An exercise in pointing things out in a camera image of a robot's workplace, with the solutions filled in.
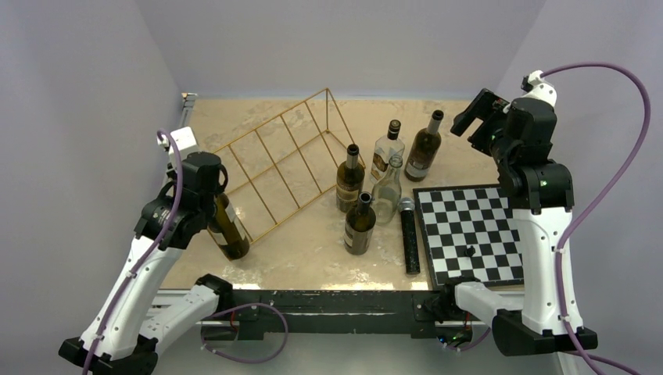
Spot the dark wine bottle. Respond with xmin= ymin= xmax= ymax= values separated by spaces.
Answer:
xmin=208 ymin=193 xmax=250 ymax=261
xmin=404 ymin=109 xmax=444 ymax=182
xmin=344 ymin=191 xmax=376 ymax=255

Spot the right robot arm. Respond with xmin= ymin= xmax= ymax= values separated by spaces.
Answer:
xmin=439 ymin=88 xmax=598 ymax=356

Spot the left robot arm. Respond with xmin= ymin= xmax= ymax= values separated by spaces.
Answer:
xmin=59 ymin=152 xmax=233 ymax=374

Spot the clear whisky bottle black cap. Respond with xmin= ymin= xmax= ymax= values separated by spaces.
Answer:
xmin=370 ymin=119 xmax=405 ymax=184

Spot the clear empty glass bottle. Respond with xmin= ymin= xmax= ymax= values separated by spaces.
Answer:
xmin=372 ymin=154 xmax=403 ymax=225

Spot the green wine bottle silver neck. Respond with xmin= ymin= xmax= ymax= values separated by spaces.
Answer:
xmin=335 ymin=144 xmax=365 ymax=213

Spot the black microphone silver head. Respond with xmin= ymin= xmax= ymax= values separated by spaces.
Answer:
xmin=398 ymin=198 xmax=421 ymax=275

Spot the black white chessboard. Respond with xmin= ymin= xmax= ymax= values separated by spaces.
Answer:
xmin=413 ymin=184 xmax=524 ymax=290

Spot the black chess piece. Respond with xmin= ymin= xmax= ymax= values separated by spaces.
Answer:
xmin=464 ymin=246 xmax=476 ymax=257

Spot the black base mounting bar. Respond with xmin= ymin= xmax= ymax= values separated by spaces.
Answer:
xmin=213 ymin=290 xmax=471 ymax=340

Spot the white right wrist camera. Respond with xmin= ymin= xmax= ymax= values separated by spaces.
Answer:
xmin=519 ymin=70 xmax=557 ymax=109

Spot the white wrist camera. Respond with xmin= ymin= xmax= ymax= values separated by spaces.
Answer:
xmin=519 ymin=70 xmax=557 ymax=109
xmin=156 ymin=127 xmax=201 ymax=166

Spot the gold wire wine rack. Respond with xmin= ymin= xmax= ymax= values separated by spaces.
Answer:
xmin=203 ymin=87 xmax=355 ymax=263

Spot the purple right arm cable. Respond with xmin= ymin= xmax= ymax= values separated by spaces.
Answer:
xmin=538 ymin=62 xmax=651 ymax=375

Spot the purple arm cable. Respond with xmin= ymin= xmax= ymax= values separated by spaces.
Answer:
xmin=538 ymin=62 xmax=651 ymax=375
xmin=81 ymin=129 xmax=185 ymax=375

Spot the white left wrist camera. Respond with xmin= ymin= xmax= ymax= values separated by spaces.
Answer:
xmin=156 ymin=127 xmax=201 ymax=166

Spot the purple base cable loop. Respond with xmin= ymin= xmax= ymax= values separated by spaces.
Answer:
xmin=200 ymin=302 xmax=289 ymax=364

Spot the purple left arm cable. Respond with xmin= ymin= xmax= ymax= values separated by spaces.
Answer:
xmin=81 ymin=129 xmax=185 ymax=375

